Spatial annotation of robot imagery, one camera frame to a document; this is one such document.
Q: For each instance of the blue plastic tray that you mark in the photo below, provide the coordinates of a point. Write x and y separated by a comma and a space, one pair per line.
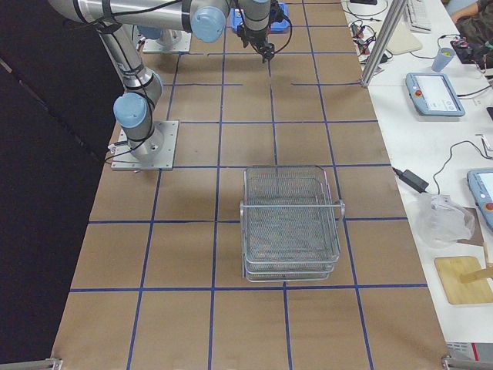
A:
279, 15

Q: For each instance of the white keyboard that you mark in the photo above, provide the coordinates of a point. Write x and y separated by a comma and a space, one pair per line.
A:
416, 16

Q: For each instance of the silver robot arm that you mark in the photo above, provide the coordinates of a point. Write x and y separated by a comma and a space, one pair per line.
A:
134, 109
206, 20

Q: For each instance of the aluminium frame post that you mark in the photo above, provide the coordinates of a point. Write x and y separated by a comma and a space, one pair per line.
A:
388, 26

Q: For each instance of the wooden board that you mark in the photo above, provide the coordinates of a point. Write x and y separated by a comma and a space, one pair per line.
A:
464, 280

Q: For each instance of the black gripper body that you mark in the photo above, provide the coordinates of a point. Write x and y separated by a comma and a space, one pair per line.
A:
257, 37

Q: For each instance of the clear plastic bag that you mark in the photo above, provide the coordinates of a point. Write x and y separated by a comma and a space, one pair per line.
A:
440, 221

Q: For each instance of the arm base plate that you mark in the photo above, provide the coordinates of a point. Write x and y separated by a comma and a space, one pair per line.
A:
170, 41
156, 153

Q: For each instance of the silver wire mesh shelf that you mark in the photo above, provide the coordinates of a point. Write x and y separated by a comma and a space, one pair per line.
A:
289, 224

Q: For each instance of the blue plastic cup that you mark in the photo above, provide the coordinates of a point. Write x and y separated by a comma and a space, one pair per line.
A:
442, 59

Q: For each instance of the black power adapter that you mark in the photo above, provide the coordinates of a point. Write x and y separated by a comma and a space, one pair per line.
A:
412, 180

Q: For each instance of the blue teach pendant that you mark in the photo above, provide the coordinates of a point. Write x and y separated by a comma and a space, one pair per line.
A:
480, 185
433, 95

